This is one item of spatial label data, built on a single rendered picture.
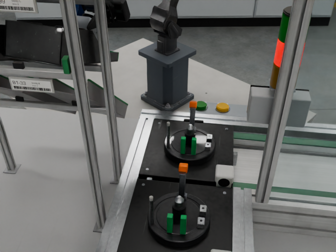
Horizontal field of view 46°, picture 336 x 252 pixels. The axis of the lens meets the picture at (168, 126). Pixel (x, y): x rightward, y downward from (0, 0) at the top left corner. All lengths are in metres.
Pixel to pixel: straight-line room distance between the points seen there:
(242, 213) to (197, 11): 3.32
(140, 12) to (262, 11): 1.23
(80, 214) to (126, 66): 0.80
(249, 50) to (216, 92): 2.30
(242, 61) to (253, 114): 2.77
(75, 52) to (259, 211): 0.58
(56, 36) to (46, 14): 3.47
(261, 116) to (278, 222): 0.31
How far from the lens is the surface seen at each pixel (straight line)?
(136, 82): 1.59
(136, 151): 1.11
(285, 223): 1.05
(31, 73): 0.80
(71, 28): 0.72
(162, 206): 0.92
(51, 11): 4.25
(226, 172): 1.00
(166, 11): 1.29
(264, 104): 0.84
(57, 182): 1.19
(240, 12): 4.20
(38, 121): 1.44
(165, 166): 1.04
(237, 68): 3.49
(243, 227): 0.94
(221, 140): 1.13
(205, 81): 1.60
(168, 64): 1.30
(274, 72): 0.81
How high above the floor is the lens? 1.68
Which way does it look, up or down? 38 degrees down
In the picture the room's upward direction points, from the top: straight up
